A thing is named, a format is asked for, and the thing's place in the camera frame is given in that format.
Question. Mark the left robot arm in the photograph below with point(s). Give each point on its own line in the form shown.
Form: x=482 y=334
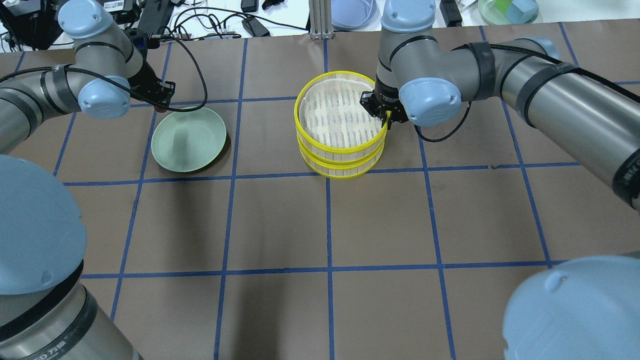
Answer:
x=46 y=312

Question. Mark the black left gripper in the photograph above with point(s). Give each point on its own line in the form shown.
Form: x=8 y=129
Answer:
x=148 y=80

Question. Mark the yellow bamboo steamer basket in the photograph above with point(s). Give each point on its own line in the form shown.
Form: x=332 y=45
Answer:
x=340 y=165

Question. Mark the light green round plate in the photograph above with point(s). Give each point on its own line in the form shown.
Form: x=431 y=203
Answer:
x=184 y=142

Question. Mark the yellow steamer basket with cloth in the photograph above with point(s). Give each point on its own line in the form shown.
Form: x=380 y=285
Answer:
x=330 y=120

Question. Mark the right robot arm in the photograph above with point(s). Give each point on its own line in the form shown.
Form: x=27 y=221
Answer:
x=581 y=309

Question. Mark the blue round plate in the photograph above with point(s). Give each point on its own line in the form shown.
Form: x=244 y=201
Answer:
x=350 y=15

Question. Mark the black power adapter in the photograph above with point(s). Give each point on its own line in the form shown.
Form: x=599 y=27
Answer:
x=255 y=28

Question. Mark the aluminium frame post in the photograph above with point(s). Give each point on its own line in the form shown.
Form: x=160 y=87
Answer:
x=320 y=15

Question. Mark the green bowl with sponges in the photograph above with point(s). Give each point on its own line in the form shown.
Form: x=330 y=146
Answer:
x=508 y=12

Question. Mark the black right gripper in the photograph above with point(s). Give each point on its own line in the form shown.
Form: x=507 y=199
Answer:
x=384 y=97

